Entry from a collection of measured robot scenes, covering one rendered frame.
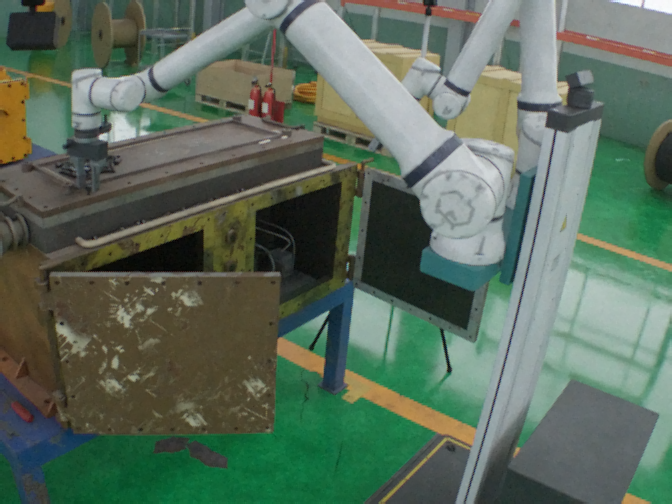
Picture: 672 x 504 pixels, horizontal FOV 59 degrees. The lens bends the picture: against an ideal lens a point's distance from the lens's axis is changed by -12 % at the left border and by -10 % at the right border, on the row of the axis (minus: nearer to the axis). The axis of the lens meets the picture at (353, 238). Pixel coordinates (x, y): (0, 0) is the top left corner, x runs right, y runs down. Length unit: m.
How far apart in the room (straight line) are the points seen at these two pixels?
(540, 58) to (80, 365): 1.68
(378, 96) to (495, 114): 5.35
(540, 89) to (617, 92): 8.65
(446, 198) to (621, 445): 1.05
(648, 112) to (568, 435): 8.95
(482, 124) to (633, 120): 4.44
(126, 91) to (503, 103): 5.23
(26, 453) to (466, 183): 1.56
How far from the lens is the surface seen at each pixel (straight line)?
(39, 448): 2.19
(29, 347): 2.32
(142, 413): 2.06
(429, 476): 2.53
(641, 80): 10.66
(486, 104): 6.73
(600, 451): 2.02
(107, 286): 1.82
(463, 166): 1.37
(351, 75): 1.39
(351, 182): 2.79
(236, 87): 8.93
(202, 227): 2.19
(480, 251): 1.59
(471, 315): 2.66
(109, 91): 1.79
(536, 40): 2.10
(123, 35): 12.48
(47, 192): 2.04
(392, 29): 12.29
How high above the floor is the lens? 2.05
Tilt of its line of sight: 23 degrees down
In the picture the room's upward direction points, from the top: 6 degrees clockwise
